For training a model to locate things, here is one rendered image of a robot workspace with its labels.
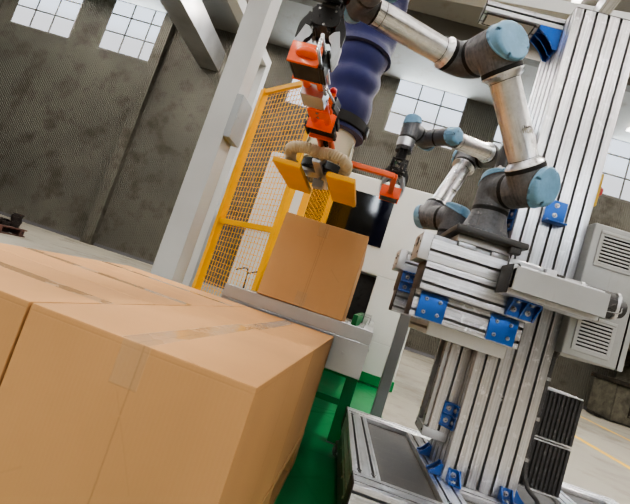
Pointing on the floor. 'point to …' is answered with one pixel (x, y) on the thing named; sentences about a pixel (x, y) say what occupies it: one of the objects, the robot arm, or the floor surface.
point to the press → (628, 381)
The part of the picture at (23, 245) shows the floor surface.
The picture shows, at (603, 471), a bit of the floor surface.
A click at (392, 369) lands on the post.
